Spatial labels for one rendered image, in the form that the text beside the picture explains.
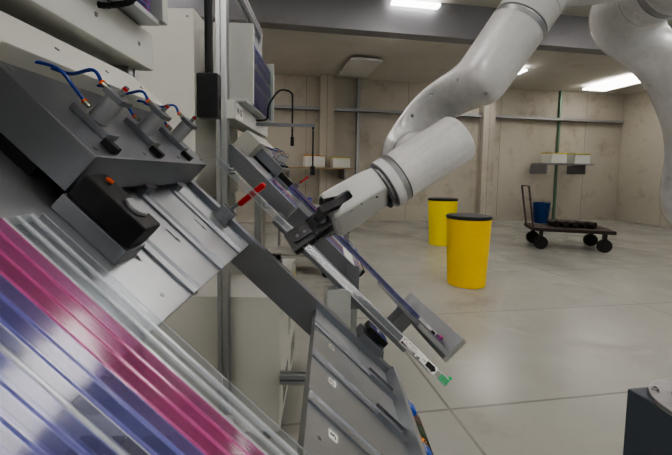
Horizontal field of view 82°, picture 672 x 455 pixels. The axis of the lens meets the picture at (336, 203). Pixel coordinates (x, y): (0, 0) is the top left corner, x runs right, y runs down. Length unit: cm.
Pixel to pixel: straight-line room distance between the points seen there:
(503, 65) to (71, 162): 58
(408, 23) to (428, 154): 479
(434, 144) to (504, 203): 1002
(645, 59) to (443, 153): 39
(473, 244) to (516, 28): 341
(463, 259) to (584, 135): 838
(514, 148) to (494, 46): 1009
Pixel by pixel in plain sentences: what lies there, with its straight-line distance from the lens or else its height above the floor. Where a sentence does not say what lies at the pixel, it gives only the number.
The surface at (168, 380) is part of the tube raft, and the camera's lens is 34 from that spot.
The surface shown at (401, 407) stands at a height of 73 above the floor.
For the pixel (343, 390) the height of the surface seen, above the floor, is 81.
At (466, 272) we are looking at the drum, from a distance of 408.
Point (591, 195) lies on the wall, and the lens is 1219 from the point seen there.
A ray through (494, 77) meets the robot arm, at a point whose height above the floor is 126.
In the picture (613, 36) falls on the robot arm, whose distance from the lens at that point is 89.
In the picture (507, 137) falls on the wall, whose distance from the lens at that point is 1066.
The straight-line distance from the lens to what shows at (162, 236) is 54.
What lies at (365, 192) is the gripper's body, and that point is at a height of 108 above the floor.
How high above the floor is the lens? 111
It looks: 4 degrees down
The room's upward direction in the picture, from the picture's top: 1 degrees clockwise
